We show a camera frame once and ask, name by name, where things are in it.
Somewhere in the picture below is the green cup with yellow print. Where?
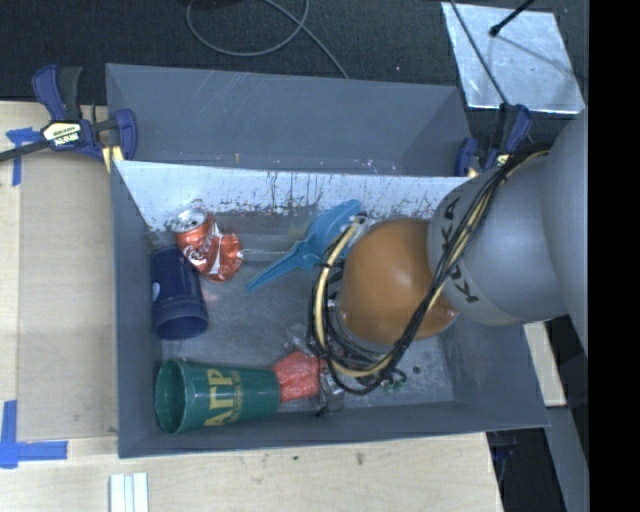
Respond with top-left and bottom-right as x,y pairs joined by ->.
153,357 -> 282,436

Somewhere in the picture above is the grey metal bin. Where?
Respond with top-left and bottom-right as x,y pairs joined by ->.
104,63 -> 552,459

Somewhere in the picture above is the crushed red soda can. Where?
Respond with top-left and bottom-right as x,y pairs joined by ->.
171,201 -> 245,284

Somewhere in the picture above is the pale wood board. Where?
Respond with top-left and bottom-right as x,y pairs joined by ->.
17,158 -> 567,444

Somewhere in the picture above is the dark blue plastic cup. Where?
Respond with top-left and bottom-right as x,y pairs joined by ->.
150,245 -> 211,342

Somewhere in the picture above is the orange-red crumpled packet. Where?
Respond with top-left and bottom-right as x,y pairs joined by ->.
273,349 -> 328,404

